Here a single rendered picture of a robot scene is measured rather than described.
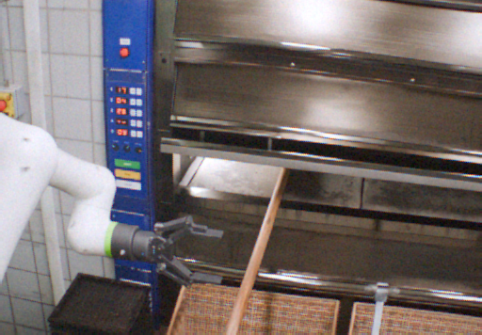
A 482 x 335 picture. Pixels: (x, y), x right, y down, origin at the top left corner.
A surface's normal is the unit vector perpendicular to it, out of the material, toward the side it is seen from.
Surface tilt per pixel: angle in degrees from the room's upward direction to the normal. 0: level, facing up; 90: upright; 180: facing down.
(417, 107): 70
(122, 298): 0
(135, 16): 90
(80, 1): 90
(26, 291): 90
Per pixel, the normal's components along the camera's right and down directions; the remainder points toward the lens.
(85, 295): 0.04, -0.90
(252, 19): -0.18, 0.07
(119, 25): -0.20, 0.41
